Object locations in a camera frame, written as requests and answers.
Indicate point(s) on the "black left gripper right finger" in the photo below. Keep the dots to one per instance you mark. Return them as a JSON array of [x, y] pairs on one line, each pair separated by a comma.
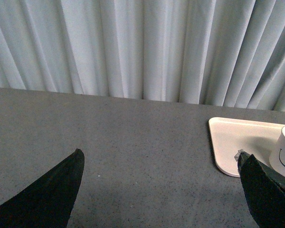
[[264, 190]]

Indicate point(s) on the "beige rectangular tray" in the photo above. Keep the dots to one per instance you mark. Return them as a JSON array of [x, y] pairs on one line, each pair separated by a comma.
[[232, 135]]

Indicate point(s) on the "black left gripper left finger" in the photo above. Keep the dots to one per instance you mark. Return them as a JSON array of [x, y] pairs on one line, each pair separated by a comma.
[[48, 201]]

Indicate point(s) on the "pale grey curtain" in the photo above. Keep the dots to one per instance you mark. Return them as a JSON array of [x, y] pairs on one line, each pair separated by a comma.
[[213, 52]]

